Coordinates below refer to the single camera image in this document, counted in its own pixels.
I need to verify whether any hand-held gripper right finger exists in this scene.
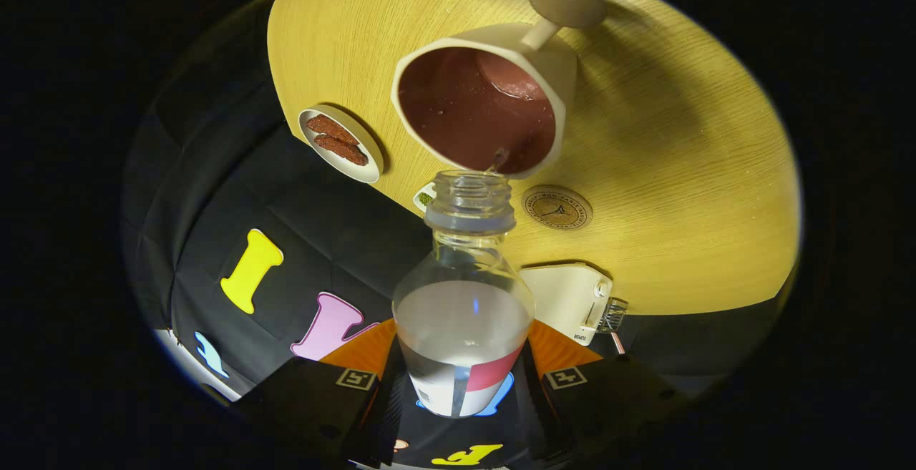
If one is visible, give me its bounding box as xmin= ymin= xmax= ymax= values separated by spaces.
xmin=519 ymin=318 xmax=691 ymax=467

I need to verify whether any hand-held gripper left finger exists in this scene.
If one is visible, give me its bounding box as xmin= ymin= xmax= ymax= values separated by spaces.
xmin=229 ymin=318 xmax=401 ymax=469

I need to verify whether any clear juice bottle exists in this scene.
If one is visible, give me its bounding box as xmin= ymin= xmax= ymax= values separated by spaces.
xmin=392 ymin=170 xmax=535 ymax=418

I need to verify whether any round cork coaster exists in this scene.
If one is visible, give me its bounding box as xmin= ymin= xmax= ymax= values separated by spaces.
xmin=521 ymin=185 xmax=594 ymax=232

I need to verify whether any cream cup with wooden handle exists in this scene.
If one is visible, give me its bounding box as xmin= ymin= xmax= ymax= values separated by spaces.
xmin=391 ymin=0 xmax=608 ymax=180

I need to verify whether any white toaster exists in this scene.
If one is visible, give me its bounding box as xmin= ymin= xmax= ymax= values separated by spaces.
xmin=520 ymin=263 xmax=614 ymax=346

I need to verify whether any metal mesh holder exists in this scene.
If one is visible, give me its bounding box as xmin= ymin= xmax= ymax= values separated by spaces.
xmin=598 ymin=297 xmax=629 ymax=335

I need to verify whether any round white plate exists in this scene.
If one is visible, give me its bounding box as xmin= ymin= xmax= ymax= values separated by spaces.
xmin=298 ymin=104 xmax=385 ymax=185

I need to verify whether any reddish brown meat piece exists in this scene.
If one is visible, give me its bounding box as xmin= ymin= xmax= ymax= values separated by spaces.
xmin=306 ymin=114 xmax=360 ymax=147
xmin=314 ymin=134 xmax=369 ymax=167

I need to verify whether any wooden table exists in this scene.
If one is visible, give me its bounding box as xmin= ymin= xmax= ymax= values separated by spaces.
xmin=267 ymin=0 xmax=801 ymax=315

